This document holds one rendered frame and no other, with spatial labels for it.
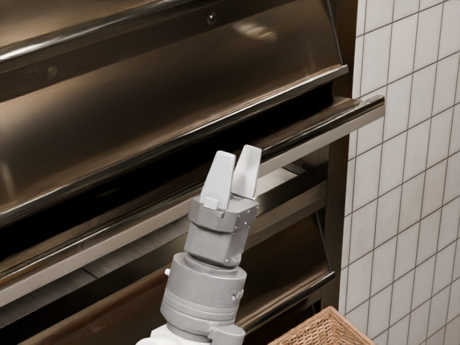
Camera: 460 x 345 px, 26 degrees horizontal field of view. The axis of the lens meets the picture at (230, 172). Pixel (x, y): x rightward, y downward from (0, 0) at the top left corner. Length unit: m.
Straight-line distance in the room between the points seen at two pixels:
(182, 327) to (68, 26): 0.61
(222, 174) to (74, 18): 0.57
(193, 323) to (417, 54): 1.38
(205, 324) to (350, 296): 1.42
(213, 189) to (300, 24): 0.99
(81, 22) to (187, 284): 0.59
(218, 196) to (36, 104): 0.62
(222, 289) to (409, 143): 1.42
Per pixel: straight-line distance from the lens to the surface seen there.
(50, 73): 1.61
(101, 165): 1.71
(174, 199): 1.68
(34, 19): 1.55
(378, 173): 2.42
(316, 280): 2.32
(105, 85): 1.72
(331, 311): 2.40
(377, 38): 2.24
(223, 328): 1.14
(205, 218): 1.09
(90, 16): 1.60
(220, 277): 1.12
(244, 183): 1.19
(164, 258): 1.97
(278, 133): 1.95
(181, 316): 1.14
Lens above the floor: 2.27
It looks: 29 degrees down
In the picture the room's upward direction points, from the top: straight up
